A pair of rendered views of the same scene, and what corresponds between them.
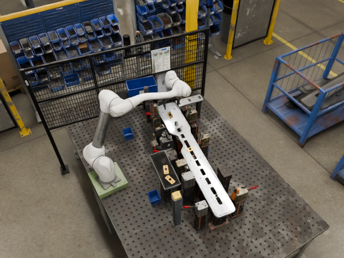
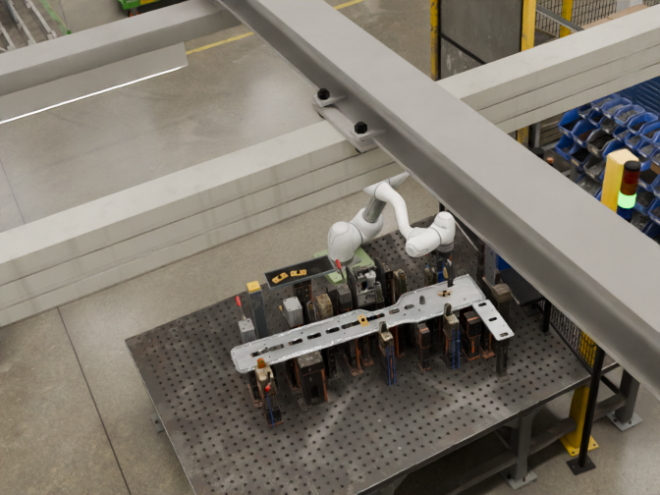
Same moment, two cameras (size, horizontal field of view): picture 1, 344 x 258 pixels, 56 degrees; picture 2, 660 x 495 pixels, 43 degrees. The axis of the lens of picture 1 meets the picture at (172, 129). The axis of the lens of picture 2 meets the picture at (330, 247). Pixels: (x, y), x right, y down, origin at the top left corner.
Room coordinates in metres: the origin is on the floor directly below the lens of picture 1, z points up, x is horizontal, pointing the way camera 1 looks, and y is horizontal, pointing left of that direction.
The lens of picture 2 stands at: (2.10, -3.32, 4.14)
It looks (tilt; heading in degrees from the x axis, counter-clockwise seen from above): 40 degrees down; 96
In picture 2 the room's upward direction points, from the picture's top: 7 degrees counter-clockwise
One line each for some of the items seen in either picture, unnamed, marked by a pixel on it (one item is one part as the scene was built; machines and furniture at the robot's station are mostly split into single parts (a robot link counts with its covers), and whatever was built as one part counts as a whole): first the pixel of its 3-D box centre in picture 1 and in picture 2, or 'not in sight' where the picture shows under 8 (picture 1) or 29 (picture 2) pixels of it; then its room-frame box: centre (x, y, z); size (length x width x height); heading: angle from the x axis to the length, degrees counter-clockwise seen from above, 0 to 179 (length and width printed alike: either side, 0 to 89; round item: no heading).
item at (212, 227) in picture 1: (220, 215); (252, 376); (1.30, -0.39, 0.84); 0.18 x 0.06 x 0.29; 111
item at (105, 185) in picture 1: (108, 178); (339, 258); (1.72, 0.60, 0.79); 0.22 x 0.18 x 0.06; 40
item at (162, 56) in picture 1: (160, 59); not in sight; (2.87, 0.11, 1.30); 0.23 x 0.02 x 0.31; 111
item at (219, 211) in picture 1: (191, 150); (359, 323); (1.87, -0.18, 1.00); 1.38 x 0.22 x 0.02; 21
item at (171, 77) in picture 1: (171, 79); (442, 228); (2.32, -0.01, 1.47); 0.13 x 0.11 x 0.16; 42
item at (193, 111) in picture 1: (192, 123); (450, 341); (2.34, -0.21, 0.87); 0.12 x 0.09 x 0.35; 111
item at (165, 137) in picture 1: (165, 151); (367, 299); (1.91, 0.06, 0.94); 0.18 x 0.13 x 0.49; 21
